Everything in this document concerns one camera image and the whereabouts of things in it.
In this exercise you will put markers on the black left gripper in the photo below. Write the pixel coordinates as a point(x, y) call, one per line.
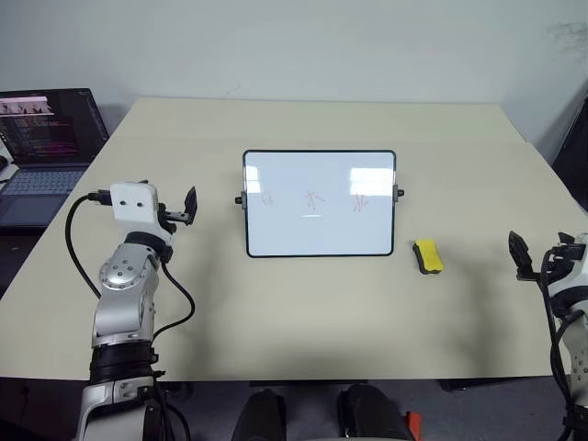
point(171, 217)

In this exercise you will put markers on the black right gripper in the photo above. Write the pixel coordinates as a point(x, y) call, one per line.
point(564, 259)

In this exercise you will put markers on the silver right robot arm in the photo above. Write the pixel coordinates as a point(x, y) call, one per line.
point(578, 349)

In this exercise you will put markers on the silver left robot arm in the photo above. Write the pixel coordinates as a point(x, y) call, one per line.
point(119, 294)

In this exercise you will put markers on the yellow and black eraser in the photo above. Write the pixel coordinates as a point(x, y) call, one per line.
point(430, 256)

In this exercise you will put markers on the small black-framed whiteboard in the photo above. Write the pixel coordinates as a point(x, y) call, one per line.
point(319, 204)

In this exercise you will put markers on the open grey laptop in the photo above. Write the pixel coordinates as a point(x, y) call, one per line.
point(43, 151)

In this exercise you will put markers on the dark side desk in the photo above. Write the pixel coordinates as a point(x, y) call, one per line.
point(18, 257)

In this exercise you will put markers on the small red-orange block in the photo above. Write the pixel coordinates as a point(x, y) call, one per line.
point(414, 425)

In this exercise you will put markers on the dark rounded shape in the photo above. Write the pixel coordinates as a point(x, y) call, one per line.
point(372, 413)
point(259, 418)

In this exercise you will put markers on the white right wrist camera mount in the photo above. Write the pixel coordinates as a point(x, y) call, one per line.
point(569, 282)

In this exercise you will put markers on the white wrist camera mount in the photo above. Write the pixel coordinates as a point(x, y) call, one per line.
point(569, 282)
point(133, 206)

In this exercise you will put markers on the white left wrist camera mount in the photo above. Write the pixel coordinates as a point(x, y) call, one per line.
point(133, 206)

